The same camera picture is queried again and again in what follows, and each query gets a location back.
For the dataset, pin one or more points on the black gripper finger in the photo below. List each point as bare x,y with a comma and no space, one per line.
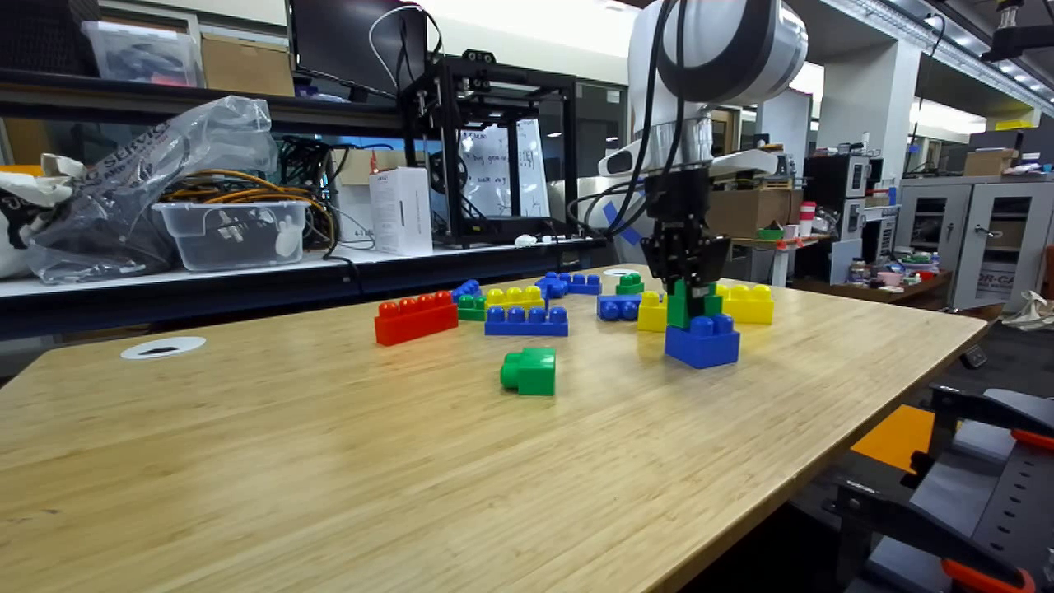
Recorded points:
711,257
656,257

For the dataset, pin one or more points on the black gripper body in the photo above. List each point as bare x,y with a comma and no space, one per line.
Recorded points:
676,192

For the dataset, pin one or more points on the green building block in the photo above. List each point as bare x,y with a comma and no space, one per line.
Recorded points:
680,308
629,285
473,308
528,373

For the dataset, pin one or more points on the blue square building block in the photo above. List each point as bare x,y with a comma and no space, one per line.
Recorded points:
703,347

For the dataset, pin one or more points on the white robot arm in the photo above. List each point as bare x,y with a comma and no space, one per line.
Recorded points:
785,53

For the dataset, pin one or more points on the short blue building block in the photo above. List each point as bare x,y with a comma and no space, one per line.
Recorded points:
584,285

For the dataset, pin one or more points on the narrow blue building block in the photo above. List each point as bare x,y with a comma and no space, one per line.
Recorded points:
551,285
465,290
528,322

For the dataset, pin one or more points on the red building block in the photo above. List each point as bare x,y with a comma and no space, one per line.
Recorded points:
417,322

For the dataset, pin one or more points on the white sack with blue tape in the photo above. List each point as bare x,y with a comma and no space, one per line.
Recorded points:
629,249

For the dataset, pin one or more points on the large brown cardboard box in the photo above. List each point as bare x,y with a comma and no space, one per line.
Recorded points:
761,211

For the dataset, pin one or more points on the gray upright panel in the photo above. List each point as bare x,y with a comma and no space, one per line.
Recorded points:
796,130

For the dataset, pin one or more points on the orange floor mat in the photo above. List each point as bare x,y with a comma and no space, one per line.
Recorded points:
895,440

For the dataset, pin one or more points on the white cardboard box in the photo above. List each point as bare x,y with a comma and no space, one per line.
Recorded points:
400,214

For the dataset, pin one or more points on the gray glass door cabinet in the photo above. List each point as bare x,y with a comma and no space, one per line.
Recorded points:
975,249

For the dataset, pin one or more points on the small brown cardboard box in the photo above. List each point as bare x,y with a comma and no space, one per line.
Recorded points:
988,163

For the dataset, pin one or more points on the gray metal stand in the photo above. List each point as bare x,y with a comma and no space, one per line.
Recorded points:
988,494

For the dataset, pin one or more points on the black monitor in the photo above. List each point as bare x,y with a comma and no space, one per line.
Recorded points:
340,43

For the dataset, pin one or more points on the clear plastic storage bin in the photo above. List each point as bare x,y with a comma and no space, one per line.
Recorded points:
232,236

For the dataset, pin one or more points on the clear crumpled plastic bag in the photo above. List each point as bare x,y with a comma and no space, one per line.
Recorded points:
166,142

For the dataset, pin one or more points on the clear lidded storage container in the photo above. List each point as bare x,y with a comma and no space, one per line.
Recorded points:
143,53

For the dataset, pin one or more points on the white device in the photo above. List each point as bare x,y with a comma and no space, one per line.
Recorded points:
35,192

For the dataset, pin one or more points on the black frame 3D printer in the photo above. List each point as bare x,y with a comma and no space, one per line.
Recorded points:
429,87

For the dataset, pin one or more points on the black wall shelf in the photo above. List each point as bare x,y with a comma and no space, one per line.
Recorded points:
66,94

